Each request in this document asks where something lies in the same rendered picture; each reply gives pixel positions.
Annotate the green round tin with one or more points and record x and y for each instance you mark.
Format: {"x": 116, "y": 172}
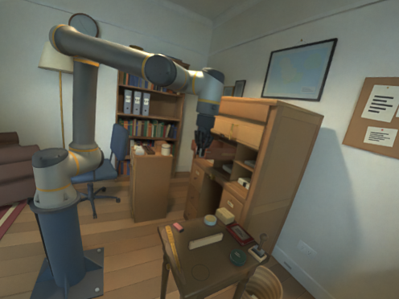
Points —
{"x": 238, "y": 258}

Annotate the pink eraser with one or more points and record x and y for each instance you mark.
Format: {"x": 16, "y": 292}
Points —
{"x": 178, "y": 226}

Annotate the small wooden cabinet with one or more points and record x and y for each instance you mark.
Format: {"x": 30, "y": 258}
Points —
{"x": 151, "y": 187}

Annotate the white jar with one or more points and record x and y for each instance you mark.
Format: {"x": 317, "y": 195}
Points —
{"x": 165, "y": 150}

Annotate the cream box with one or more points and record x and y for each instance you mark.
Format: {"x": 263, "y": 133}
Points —
{"x": 225, "y": 215}

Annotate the blue grey binder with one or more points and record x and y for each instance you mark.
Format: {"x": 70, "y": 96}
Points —
{"x": 128, "y": 101}
{"x": 146, "y": 103}
{"x": 137, "y": 102}

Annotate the red stamp pad tray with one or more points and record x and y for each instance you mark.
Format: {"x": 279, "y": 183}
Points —
{"x": 240, "y": 233}

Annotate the blue office chair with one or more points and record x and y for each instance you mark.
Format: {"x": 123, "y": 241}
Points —
{"x": 118, "y": 146}

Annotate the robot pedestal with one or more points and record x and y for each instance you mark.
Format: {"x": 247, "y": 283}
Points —
{"x": 62, "y": 243}

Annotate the reddish brown pigeonhole drawer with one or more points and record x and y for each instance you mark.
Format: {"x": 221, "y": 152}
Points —
{"x": 221, "y": 149}

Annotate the wooden slatted tambour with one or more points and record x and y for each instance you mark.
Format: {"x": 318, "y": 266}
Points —
{"x": 246, "y": 130}

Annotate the cream shade floor lamp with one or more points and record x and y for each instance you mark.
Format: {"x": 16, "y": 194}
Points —
{"x": 53, "y": 59}

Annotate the long white box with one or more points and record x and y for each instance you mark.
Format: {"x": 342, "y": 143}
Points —
{"x": 205, "y": 240}

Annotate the cork notice board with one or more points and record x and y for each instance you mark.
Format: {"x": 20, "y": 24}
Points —
{"x": 371, "y": 118}

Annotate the labelled wooden desk drawer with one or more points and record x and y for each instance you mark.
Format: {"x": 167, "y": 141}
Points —
{"x": 230, "y": 202}

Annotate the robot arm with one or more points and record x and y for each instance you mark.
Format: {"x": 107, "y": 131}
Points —
{"x": 103, "y": 49}

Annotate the wicker waste basket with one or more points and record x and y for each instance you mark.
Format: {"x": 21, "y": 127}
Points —
{"x": 265, "y": 283}

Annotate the dark brown box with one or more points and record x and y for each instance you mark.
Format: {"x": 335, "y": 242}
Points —
{"x": 148, "y": 150}

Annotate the yellow ruler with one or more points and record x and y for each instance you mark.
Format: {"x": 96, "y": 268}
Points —
{"x": 172, "y": 246}

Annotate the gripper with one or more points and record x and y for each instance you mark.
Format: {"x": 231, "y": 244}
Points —
{"x": 205, "y": 122}

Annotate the grey flat pigeonhole item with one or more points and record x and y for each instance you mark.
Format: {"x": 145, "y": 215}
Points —
{"x": 227, "y": 168}
{"x": 251, "y": 163}

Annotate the dark wooden side table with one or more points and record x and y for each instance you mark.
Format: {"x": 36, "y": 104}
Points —
{"x": 205, "y": 264}

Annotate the red striped rug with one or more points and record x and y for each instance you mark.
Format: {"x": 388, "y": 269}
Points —
{"x": 7, "y": 218}

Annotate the white small bottle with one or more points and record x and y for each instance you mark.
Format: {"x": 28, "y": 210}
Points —
{"x": 138, "y": 150}

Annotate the wooden roll-top desk body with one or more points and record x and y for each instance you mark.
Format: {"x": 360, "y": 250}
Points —
{"x": 286, "y": 174}

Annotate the wooden bookshelf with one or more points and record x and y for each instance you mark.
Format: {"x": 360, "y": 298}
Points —
{"x": 162, "y": 107}

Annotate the brown sofa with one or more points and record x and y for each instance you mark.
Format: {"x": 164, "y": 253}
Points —
{"x": 15, "y": 168}

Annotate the white pigeonhole box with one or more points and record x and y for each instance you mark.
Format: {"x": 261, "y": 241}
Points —
{"x": 244, "y": 182}

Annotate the blue rimmed round tin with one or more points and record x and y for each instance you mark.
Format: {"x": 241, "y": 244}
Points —
{"x": 210, "y": 220}

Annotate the brown round wall clock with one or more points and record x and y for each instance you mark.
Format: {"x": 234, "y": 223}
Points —
{"x": 84, "y": 24}

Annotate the black framed map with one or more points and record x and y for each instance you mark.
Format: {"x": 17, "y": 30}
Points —
{"x": 297, "y": 70}

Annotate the white wall outlet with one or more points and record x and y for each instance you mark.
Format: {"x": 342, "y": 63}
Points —
{"x": 305, "y": 247}

